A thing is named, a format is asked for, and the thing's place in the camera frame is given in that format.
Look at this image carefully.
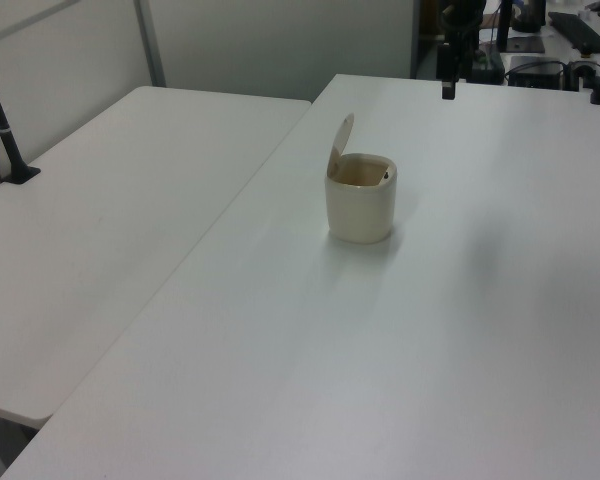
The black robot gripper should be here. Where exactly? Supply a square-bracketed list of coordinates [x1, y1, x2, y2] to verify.
[436, 41, 464, 101]

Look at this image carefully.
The cream trash bin lid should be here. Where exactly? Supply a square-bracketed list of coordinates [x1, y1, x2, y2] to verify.
[326, 112, 356, 180]

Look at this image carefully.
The cream plastic trash bin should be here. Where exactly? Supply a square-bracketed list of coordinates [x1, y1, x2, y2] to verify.
[323, 153, 398, 246]

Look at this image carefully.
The black device with green light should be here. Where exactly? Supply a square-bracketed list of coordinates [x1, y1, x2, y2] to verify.
[468, 47, 506, 85]

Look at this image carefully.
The black monitor stand pole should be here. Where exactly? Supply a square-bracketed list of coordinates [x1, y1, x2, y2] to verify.
[495, 0, 514, 52]

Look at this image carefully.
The black electronics box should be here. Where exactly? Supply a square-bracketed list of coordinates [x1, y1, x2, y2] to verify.
[503, 55, 567, 90]

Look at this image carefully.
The black desk pad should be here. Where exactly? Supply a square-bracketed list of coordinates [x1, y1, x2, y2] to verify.
[504, 37, 547, 55]

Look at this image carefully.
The dark cylindrical container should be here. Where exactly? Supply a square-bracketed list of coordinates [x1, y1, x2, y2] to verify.
[511, 0, 549, 34]

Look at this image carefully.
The black computer keyboard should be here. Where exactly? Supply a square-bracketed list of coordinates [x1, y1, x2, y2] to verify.
[548, 10, 600, 52]

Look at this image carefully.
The grey partition frame post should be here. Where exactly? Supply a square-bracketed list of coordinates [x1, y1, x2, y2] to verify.
[133, 0, 167, 89]

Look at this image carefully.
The black camera stand pole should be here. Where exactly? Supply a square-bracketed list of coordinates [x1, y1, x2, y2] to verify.
[0, 43, 42, 187]

